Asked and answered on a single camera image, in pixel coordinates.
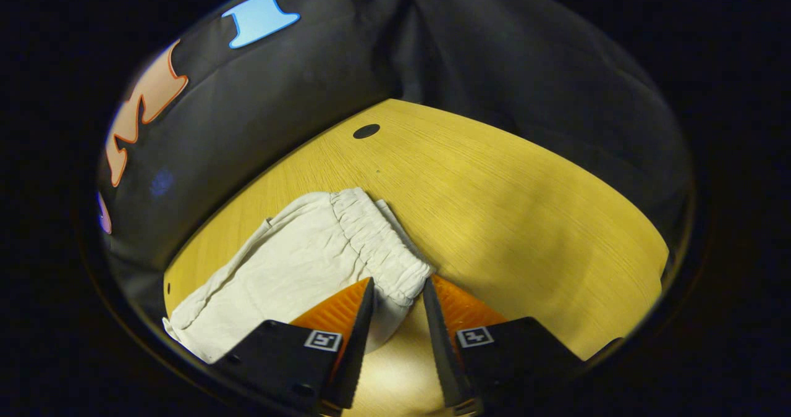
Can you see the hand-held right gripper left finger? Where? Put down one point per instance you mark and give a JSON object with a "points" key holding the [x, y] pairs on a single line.
{"points": [[358, 355]]}

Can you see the black backdrop cloth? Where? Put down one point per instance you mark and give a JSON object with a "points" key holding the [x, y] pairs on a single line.
{"points": [[494, 65]]}

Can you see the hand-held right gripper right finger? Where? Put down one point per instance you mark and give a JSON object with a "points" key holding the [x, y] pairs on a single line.
{"points": [[440, 355]]}

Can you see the white jeans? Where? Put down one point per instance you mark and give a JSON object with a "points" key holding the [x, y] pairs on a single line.
{"points": [[290, 269]]}

